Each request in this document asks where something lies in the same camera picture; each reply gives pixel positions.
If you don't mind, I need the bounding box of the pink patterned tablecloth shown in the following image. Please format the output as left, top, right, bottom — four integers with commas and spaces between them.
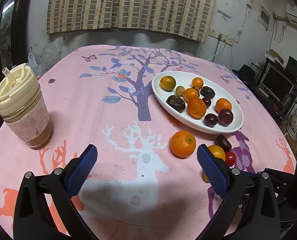
0, 46, 295, 239

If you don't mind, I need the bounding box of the smooth orange fruit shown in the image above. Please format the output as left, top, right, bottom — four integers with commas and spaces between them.
202, 171, 210, 183

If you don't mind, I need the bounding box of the beige lidded tumbler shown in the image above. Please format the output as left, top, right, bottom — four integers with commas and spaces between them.
0, 63, 52, 150

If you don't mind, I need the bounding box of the dark cherry with stem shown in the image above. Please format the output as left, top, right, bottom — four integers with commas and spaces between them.
204, 113, 218, 127

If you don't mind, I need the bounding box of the small orange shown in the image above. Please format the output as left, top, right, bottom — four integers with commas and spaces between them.
191, 77, 204, 90

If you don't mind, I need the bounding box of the small longan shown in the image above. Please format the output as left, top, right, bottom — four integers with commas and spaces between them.
175, 86, 185, 96

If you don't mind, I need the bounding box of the wall power strip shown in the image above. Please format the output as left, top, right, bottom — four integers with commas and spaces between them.
208, 28, 234, 47

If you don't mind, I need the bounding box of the yellow green lime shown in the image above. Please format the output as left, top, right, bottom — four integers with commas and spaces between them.
160, 75, 176, 92

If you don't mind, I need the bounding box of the orange mandarin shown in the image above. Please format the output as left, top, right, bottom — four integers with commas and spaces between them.
183, 88, 200, 102

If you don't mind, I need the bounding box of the bumpy mandarin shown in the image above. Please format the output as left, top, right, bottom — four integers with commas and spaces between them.
169, 131, 196, 158

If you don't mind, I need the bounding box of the dark round mangosteen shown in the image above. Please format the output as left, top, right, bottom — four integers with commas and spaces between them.
215, 135, 232, 152

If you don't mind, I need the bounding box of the checkered beige curtain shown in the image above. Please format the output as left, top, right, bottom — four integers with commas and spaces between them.
46, 0, 216, 42

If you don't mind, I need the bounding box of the black monitor on rack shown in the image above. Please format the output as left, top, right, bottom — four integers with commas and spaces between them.
260, 63, 295, 102

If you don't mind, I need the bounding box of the dark plum in plate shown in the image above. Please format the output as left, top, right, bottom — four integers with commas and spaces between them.
217, 109, 234, 126

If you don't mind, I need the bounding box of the mandarin in plate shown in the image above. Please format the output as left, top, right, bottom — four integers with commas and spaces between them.
215, 98, 232, 113

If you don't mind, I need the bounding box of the large dark plum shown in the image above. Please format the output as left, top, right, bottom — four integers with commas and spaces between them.
188, 98, 207, 119

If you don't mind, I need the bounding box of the dark framed mirror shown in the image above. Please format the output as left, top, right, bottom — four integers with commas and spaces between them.
0, 0, 25, 70

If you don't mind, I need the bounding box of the wrinkled passion fruit large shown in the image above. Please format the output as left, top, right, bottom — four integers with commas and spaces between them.
167, 95, 186, 113

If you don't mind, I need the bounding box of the white oval plate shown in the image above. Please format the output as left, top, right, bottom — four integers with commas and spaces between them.
151, 71, 244, 134

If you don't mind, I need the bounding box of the yellow orange small fruit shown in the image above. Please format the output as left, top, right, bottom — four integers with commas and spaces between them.
208, 145, 226, 161

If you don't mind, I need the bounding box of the red cherry tomato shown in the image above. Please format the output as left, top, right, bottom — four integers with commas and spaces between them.
225, 151, 236, 167

